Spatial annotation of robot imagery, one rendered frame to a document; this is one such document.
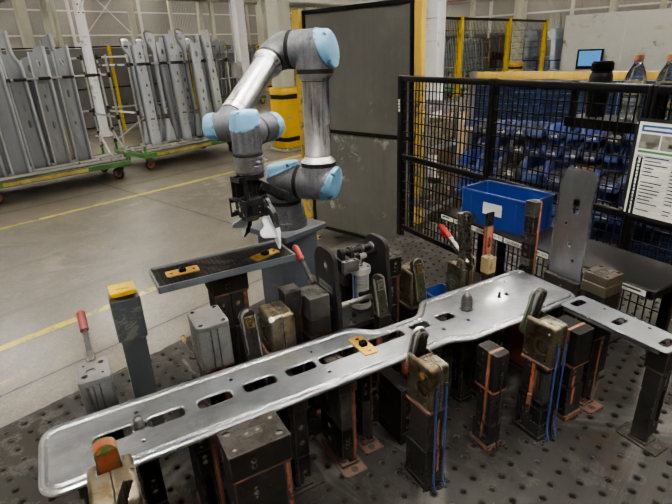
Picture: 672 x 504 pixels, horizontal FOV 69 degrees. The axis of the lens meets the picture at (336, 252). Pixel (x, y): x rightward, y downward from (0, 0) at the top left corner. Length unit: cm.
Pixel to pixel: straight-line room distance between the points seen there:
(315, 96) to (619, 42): 680
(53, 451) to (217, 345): 37
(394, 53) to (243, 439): 319
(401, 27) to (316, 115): 222
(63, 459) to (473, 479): 91
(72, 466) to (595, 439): 124
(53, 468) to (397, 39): 332
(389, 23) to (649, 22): 485
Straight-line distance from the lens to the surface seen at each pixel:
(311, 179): 164
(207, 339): 118
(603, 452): 152
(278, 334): 125
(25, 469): 162
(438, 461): 129
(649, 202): 182
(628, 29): 812
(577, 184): 159
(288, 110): 912
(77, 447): 112
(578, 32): 829
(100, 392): 120
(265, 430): 99
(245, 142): 124
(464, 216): 152
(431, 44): 597
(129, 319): 132
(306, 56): 160
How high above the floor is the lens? 168
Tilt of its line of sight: 22 degrees down
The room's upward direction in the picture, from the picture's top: 2 degrees counter-clockwise
